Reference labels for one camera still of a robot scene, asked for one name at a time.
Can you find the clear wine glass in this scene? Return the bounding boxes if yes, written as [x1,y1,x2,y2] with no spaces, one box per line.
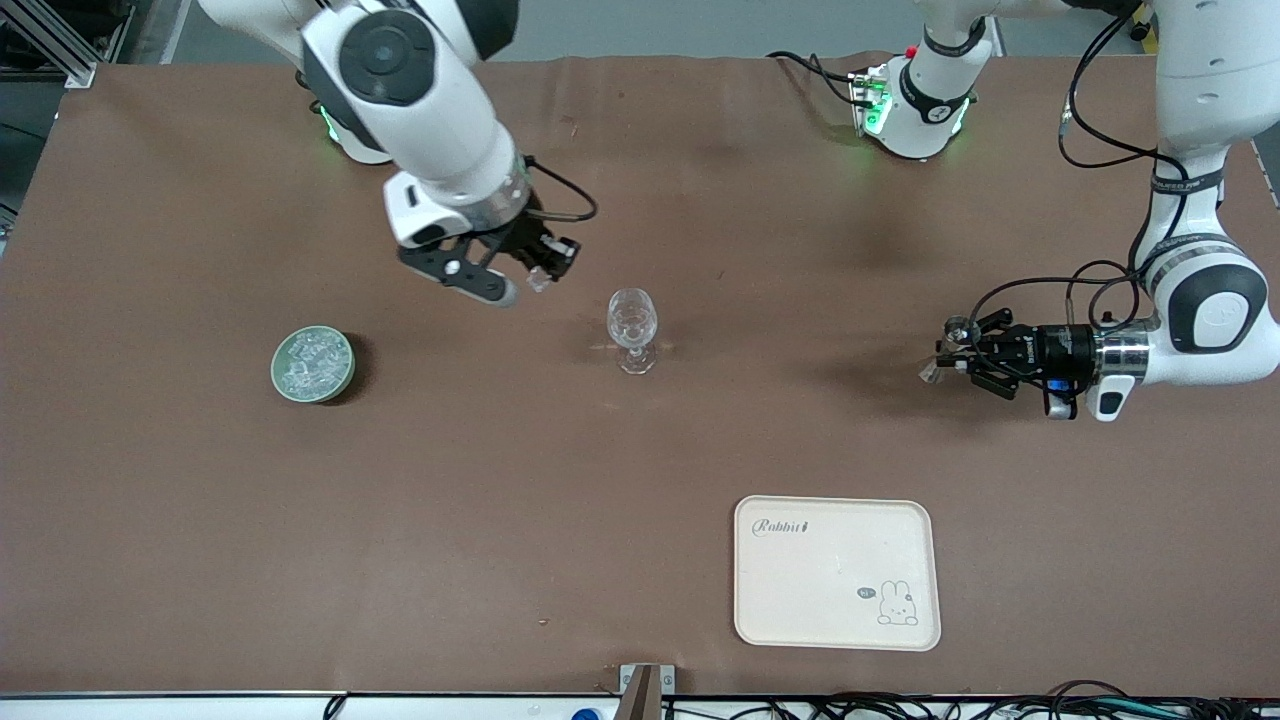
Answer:
[607,288,659,376]

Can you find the tangled black cables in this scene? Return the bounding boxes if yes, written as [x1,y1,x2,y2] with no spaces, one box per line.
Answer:
[660,680,1280,720]

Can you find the black arm base cable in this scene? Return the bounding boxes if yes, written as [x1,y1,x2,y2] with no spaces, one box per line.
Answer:
[767,50,863,107]

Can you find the cream tray with rabbit print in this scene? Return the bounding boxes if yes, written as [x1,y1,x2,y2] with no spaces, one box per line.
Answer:
[733,495,942,652]

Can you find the mint green round bowl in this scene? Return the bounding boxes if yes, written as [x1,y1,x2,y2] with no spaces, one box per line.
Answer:
[270,326,357,405]

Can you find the small metal jigger cup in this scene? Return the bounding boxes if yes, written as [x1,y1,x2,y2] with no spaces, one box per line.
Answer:
[918,316,977,387]

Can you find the grey metal camera bracket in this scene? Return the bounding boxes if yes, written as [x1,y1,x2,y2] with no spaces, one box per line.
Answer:
[619,664,676,720]

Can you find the black cable with metal connector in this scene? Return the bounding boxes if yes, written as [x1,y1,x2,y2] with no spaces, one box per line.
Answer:
[1058,8,1163,169]

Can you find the aluminium frame profile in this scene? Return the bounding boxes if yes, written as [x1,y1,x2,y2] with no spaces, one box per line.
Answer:
[0,0,136,89]

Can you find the brown table cover sheet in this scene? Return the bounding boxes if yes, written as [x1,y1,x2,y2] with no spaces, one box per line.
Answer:
[0,52,1280,699]

